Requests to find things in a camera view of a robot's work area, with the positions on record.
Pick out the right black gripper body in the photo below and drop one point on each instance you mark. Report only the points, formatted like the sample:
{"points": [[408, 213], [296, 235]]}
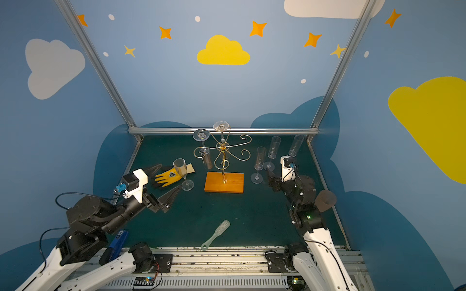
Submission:
{"points": [[276, 183]]}

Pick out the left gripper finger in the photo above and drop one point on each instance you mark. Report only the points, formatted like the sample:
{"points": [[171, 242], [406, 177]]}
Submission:
{"points": [[152, 170], [166, 201]]}

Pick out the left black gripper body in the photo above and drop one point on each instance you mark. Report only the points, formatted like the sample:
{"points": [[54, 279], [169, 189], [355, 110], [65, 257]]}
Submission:
{"points": [[153, 202]]}

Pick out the clear glass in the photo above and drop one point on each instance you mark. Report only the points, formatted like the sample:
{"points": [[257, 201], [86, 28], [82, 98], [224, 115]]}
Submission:
{"points": [[256, 177], [296, 145], [203, 152], [272, 153], [223, 128], [183, 169]]}

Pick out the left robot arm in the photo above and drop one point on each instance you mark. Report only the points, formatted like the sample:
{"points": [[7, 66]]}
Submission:
{"points": [[93, 218]]}

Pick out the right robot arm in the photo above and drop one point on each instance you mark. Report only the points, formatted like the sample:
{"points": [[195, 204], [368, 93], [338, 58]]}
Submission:
{"points": [[316, 259]]}

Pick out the orange wooden rack base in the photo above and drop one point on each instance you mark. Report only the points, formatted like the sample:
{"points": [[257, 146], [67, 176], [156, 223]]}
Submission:
{"points": [[227, 183]]}

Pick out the yellow work glove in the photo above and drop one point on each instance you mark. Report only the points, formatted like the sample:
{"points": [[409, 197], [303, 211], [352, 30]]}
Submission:
{"points": [[168, 177]]}

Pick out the brown round disc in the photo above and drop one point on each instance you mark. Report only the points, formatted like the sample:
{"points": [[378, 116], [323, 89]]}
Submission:
{"points": [[325, 200]]}

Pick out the clear glass top back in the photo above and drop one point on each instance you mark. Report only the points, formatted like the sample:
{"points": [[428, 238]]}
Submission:
{"points": [[223, 128]]}

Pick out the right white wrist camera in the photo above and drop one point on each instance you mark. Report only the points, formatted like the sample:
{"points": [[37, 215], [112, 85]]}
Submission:
{"points": [[288, 168]]}

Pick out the gold wire glass rack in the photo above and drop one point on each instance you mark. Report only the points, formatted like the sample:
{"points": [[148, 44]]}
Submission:
{"points": [[223, 147]]}

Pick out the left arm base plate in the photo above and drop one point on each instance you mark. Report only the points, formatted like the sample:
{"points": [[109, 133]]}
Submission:
{"points": [[161, 263]]}

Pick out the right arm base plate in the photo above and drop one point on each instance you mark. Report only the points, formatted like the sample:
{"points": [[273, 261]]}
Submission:
{"points": [[279, 263]]}

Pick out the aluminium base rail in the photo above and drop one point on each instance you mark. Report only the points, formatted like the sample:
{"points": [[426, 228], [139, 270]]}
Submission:
{"points": [[222, 269]]}

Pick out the left aluminium post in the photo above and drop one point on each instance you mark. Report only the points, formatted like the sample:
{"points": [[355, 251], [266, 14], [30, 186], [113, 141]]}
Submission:
{"points": [[79, 31]]}

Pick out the aluminium post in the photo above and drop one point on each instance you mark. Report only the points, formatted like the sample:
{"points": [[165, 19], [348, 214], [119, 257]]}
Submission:
{"points": [[352, 45], [79, 31]]}

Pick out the right aluminium post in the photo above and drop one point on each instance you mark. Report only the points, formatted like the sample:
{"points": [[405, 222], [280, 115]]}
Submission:
{"points": [[352, 45]]}

